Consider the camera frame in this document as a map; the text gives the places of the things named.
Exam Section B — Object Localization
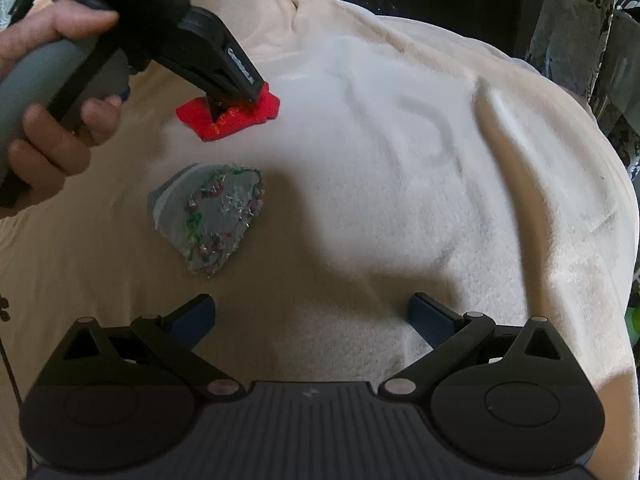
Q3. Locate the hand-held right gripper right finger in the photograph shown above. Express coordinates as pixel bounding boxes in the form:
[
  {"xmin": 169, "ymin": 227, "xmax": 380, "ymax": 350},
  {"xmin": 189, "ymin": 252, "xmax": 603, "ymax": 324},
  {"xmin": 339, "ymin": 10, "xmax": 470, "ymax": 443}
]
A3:
[{"xmin": 377, "ymin": 292, "xmax": 563, "ymax": 396}]

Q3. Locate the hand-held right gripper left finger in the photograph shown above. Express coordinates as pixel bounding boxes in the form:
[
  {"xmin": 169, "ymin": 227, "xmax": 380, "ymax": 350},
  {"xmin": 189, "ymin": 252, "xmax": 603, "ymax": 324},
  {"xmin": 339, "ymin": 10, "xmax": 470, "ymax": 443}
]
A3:
[{"xmin": 62, "ymin": 294, "xmax": 241, "ymax": 396}]

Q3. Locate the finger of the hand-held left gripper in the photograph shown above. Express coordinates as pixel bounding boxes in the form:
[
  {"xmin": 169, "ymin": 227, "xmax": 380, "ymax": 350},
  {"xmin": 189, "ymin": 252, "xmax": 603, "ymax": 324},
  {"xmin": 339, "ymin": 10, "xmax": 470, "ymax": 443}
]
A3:
[
  {"xmin": 207, "ymin": 91, "xmax": 229, "ymax": 124},
  {"xmin": 227, "ymin": 82, "xmax": 266, "ymax": 107}
]

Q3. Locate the red sock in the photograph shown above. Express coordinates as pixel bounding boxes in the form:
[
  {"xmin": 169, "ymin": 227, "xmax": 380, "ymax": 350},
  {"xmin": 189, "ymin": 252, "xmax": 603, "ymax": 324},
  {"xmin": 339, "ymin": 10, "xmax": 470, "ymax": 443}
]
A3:
[{"xmin": 176, "ymin": 82, "xmax": 281, "ymax": 142}]

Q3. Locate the grey floral embroidered sock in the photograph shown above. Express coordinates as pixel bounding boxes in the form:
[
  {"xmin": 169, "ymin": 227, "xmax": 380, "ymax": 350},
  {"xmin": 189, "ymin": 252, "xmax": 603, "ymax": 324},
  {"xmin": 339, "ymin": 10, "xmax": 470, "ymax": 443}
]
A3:
[{"xmin": 147, "ymin": 162, "xmax": 266, "ymax": 277}]

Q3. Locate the person's left hand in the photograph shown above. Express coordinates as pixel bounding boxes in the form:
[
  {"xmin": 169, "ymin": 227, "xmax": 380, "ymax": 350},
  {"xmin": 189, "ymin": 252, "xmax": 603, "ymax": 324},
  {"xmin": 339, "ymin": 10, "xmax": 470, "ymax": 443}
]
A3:
[{"xmin": 0, "ymin": 9, "xmax": 123, "ymax": 188}]

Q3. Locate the green cloth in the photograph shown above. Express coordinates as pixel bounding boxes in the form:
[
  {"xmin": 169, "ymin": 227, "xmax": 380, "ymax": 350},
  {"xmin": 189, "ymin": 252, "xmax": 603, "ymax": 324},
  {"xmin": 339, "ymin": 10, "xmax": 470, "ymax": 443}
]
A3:
[{"xmin": 622, "ymin": 305, "xmax": 640, "ymax": 346}]

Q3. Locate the grey floral patterned curtain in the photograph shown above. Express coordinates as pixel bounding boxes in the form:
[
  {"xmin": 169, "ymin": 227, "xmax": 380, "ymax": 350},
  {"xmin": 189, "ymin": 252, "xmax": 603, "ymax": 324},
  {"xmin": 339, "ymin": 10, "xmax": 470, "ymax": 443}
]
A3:
[{"xmin": 530, "ymin": 0, "xmax": 640, "ymax": 171}]

